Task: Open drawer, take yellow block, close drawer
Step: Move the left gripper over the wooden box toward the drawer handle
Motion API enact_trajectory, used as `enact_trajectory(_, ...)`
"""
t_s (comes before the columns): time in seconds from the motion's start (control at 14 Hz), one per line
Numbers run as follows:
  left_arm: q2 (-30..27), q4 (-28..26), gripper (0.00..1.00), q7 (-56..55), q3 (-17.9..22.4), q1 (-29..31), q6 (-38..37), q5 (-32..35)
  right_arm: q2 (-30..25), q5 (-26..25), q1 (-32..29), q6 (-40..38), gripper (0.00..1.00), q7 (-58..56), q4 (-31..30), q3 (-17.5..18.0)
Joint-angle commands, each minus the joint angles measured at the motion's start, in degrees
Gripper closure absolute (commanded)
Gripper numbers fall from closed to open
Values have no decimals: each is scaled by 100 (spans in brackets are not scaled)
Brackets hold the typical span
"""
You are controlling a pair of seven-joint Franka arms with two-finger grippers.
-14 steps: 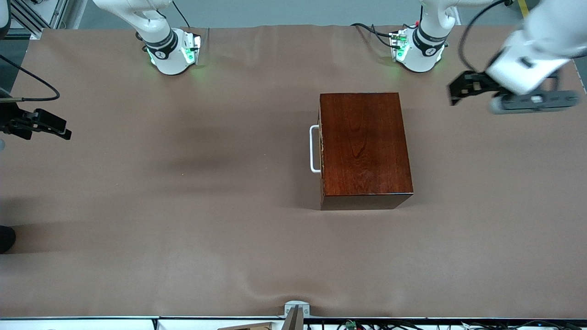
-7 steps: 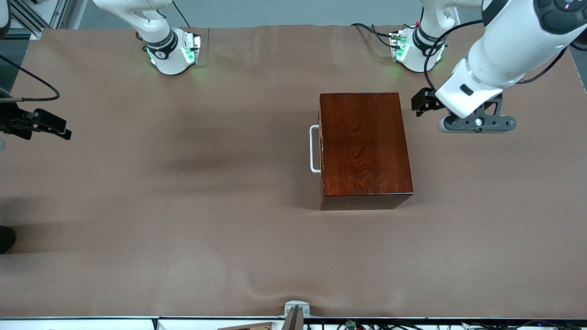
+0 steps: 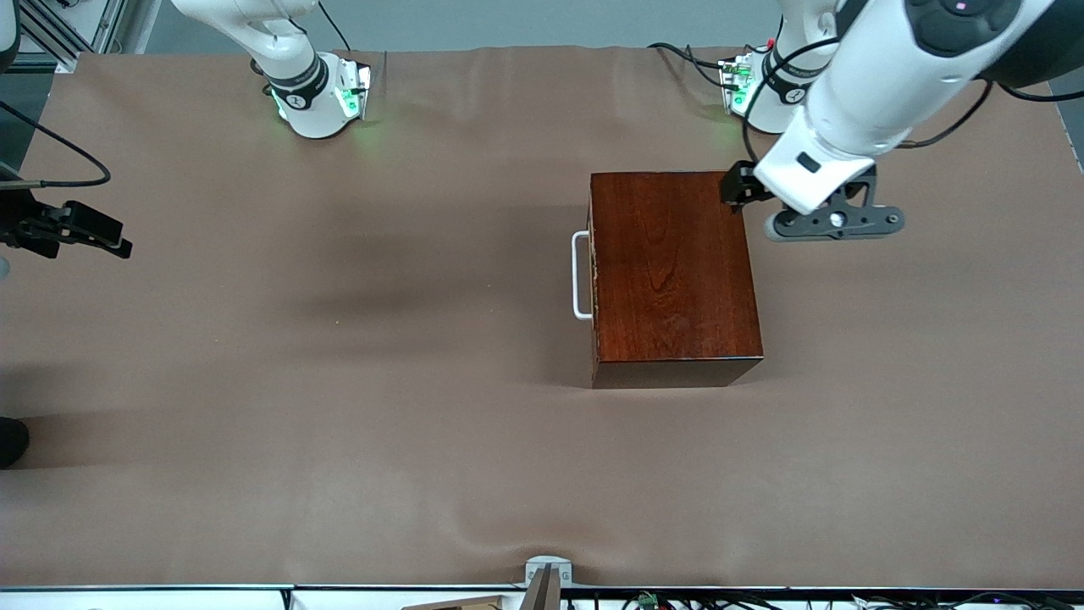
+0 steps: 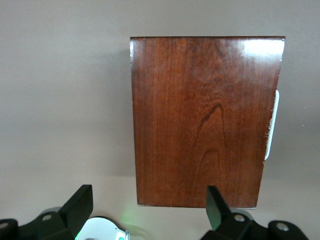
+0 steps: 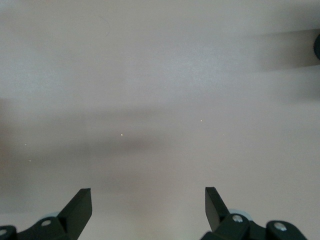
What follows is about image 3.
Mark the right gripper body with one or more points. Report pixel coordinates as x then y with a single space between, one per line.
19 222

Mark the dark wooden cabinet door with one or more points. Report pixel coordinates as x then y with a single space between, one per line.
594 339

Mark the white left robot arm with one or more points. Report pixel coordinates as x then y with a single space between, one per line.
889 68

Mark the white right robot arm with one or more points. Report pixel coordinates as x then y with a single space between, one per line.
318 123

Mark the dark wooden drawer cabinet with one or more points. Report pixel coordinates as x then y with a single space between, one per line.
677 288

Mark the large table cover sheet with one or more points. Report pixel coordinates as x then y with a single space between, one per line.
339 424

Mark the aluminium frame profile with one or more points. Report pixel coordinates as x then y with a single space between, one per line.
106 21

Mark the grey metal corner bracket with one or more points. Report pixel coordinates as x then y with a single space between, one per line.
549 562

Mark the aluminium camera mount post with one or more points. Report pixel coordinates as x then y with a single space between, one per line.
542 593

